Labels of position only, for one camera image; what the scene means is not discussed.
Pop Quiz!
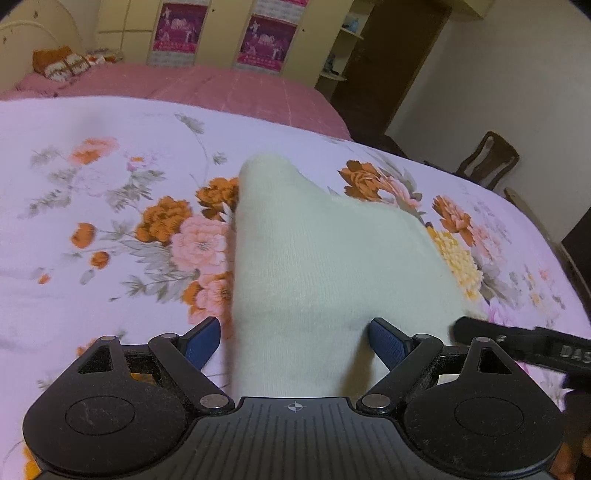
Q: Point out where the orange patterned pillow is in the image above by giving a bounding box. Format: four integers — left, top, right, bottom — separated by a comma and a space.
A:
32, 46, 96, 84

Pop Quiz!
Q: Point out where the cream wardrobe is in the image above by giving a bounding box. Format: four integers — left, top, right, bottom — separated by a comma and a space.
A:
96, 0, 357, 89

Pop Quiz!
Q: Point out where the dark cabinet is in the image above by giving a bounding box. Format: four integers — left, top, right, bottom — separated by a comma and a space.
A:
560, 220, 591, 280

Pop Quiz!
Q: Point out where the patterned folded cloth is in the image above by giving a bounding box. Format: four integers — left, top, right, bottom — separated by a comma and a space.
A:
85, 50, 124, 66

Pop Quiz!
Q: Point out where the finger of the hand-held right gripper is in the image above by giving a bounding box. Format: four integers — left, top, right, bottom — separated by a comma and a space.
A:
449, 315, 540, 360

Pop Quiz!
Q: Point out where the cream round headboard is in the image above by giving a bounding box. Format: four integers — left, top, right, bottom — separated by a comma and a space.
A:
0, 0, 85, 89

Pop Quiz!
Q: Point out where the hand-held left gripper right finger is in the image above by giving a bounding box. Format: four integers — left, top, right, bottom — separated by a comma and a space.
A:
357, 317, 516, 412

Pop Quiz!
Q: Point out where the floral lilac bedsheet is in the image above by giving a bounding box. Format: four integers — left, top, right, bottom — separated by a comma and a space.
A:
0, 94, 583, 480

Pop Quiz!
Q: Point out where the cream corner shelf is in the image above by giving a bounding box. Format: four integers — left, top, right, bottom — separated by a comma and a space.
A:
316, 0, 371, 89

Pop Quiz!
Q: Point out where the pink checked bed cover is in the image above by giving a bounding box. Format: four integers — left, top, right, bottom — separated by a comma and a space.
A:
0, 62, 352, 140

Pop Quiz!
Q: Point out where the pale cream knit garment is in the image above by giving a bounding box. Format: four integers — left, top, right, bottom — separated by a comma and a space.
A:
228, 154, 470, 400

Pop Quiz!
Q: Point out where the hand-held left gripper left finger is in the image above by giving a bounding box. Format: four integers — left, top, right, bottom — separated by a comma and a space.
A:
75, 316, 235, 412

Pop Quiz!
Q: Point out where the wooden chair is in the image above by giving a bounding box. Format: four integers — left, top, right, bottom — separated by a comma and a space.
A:
456, 131, 521, 191

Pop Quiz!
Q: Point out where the dark wooden door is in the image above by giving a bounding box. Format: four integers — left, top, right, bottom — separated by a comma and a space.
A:
331, 0, 452, 141

